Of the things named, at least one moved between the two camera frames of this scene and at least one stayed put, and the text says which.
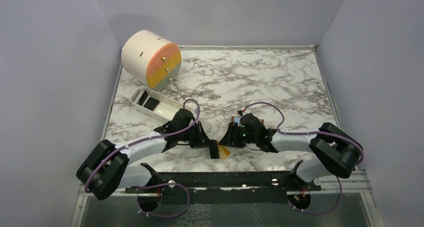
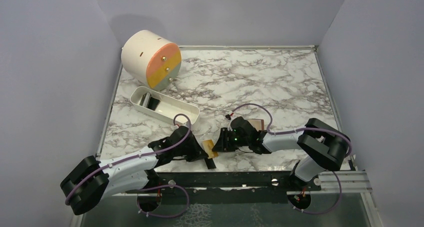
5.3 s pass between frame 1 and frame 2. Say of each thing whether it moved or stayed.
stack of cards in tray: stayed
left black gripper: moved
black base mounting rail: stayed
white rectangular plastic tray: stayed
